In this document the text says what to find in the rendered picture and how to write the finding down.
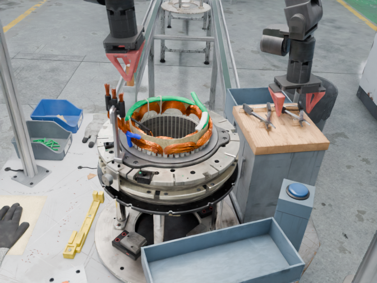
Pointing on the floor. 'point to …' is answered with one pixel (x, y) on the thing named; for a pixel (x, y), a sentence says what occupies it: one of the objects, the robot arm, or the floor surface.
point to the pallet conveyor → (217, 58)
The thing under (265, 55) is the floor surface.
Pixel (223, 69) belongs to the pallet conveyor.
